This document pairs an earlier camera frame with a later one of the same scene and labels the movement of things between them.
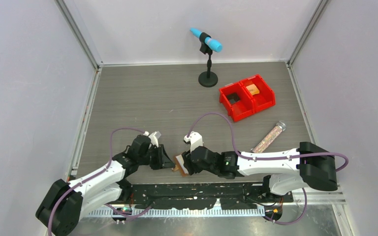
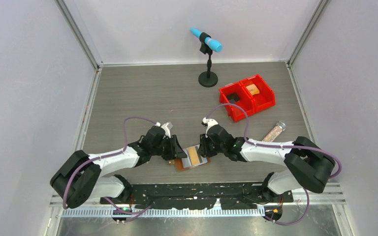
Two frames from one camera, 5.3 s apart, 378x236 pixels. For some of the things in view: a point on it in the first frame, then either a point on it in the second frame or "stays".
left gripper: [163, 161] → [175, 151]
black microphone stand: [209, 78] stays
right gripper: [189, 165] → [204, 149]
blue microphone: [210, 43] stays
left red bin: [238, 103] stays
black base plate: [201, 195] stays
